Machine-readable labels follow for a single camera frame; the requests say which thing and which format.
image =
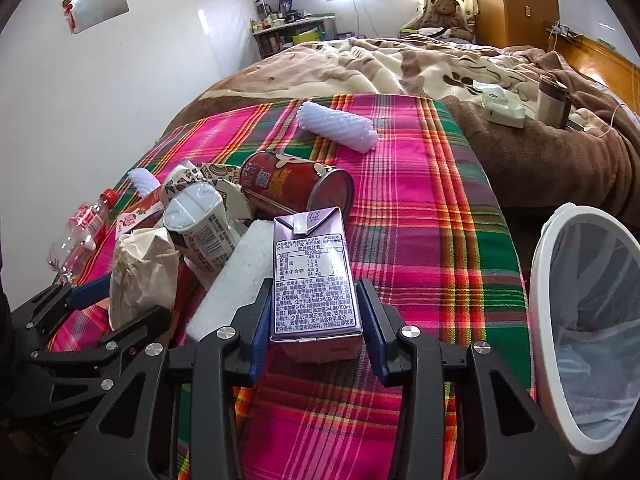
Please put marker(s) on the white foam block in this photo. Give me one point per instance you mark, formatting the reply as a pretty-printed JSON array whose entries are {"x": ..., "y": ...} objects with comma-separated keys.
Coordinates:
[{"x": 238, "y": 283}]

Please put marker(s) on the red cylindrical can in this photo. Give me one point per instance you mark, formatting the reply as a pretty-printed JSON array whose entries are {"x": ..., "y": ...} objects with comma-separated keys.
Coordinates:
[{"x": 277, "y": 184}]

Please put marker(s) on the cluttered shelf desk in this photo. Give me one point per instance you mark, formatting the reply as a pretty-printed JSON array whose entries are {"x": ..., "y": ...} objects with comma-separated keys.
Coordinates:
[{"x": 276, "y": 32}]

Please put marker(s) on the small white foam net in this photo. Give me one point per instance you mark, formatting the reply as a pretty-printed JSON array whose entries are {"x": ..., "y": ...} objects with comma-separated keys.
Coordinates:
[{"x": 144, "y": 181}]

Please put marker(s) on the small red white box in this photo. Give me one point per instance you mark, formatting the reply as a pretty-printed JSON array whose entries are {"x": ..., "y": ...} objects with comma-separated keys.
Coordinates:
[{"x": 142, "y": 215}]

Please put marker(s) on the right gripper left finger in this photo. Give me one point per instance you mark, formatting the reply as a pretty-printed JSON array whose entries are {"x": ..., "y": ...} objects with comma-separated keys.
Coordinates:
[{"x": 133, "y": 432}]

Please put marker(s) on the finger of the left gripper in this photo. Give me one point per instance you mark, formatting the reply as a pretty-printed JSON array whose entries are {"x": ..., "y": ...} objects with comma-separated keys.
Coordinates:
[
  {"x": 79, "y": 375},
  {"x": 40, "y": 317}
]

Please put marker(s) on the wooden headboard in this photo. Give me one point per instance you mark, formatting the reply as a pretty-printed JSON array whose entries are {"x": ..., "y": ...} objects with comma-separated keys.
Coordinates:
[{"x": 602, "y": 64}]

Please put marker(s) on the white trash bin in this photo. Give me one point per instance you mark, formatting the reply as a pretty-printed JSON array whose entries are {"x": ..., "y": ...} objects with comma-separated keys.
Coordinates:
[{"x": 584, "y": 322}]

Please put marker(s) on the patterned snack wrapper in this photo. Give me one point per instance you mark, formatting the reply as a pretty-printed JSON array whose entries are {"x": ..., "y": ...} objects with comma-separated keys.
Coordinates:
[{"x": 225, "y": 178}]

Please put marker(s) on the wooden wardrobe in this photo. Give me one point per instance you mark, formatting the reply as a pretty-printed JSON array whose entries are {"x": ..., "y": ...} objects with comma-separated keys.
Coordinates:
[{"x": 506, "y": 23}]

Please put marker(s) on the large white foam net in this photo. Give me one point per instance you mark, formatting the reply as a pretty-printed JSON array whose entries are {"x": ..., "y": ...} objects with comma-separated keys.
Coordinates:
[{"x": 350, "y": 130}]

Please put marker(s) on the brown paper bag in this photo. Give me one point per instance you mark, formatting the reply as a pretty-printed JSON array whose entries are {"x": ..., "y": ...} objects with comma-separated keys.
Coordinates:
[{"x": 144, "y": 275}]

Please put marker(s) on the plaid pink green cloth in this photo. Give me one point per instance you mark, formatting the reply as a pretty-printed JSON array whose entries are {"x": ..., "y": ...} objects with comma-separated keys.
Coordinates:
[{"x": 425, "y": 228}]

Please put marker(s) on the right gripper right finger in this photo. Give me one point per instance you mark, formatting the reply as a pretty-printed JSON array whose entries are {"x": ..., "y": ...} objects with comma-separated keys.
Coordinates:
[{"x": 503, "y": 432}]

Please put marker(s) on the brown thermos cup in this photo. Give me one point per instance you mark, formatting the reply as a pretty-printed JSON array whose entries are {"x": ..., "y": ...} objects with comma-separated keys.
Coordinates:
[{"x": 553, "y": 103}]

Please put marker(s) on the brown teddy bear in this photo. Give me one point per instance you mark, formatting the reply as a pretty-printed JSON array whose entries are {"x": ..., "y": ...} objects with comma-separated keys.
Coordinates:
[{"x": 448, "y": 17}]

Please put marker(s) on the brown beige blanket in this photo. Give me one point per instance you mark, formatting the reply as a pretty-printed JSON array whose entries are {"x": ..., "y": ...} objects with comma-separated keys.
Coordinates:
[{"x": 593, "y": 161}]

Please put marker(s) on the purple drink carton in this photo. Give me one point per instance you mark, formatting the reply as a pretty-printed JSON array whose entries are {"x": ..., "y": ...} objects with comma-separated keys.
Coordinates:
[{"x": 314, "y": 312}]

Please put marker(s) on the silver wall poster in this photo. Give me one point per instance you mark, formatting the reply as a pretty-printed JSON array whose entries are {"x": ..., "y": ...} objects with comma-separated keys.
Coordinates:
[{"x": 84, "y": 14}]

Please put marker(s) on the clear plastic bottle red cap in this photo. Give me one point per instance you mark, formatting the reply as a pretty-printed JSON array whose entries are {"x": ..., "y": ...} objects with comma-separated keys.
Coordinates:
[{"x": 84, "y": 232}]

